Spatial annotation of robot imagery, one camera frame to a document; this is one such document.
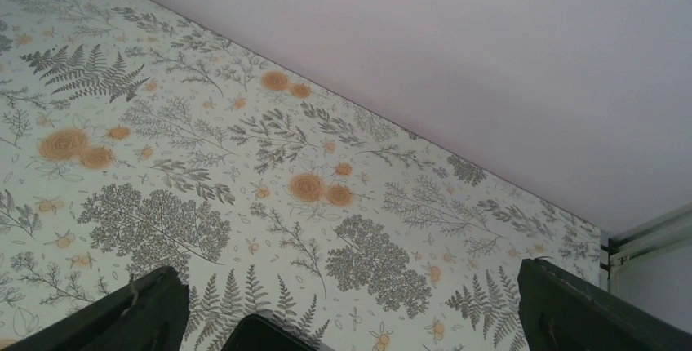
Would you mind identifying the aluminium corner frame post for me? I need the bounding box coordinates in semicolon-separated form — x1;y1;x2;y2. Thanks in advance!
599;203;691;295

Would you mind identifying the floral patterned table mat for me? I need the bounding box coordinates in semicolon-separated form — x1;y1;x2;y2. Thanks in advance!
1;0;601;350

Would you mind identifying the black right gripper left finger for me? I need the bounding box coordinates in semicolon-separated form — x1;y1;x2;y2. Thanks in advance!
11;266;190;351

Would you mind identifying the black smartphone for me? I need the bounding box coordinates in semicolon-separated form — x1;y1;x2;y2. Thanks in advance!
220;314;316;351

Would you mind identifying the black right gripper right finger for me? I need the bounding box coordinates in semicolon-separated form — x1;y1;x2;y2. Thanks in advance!
517;259;691;351

